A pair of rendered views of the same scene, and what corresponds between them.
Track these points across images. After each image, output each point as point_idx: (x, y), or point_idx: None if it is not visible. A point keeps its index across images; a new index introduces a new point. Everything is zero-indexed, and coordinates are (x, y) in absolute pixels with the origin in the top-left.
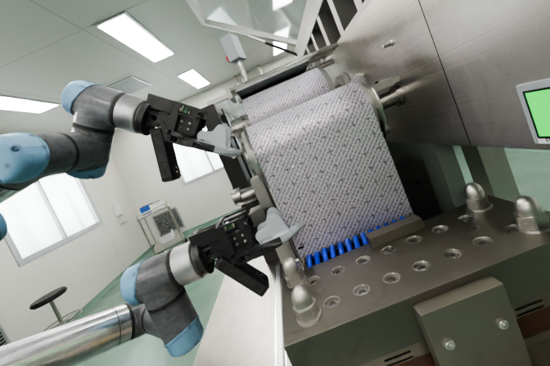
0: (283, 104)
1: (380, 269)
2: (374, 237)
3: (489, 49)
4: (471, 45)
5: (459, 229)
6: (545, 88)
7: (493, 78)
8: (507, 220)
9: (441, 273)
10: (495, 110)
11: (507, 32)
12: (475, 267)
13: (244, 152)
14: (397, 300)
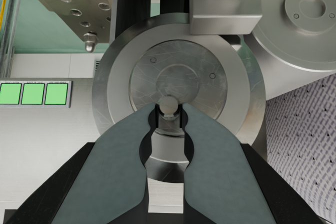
0: (316, 183)
1: None
2: None
3: (77, 127)
4: (85, 133)
5: (104, 23)
6: (55, 103)
7: (81, 113)
8: (102, 35)
9: (54, 2)
10: (87, 97)
11: (65, 131)
12: (58, 13)
13: (133, 106)
14: None
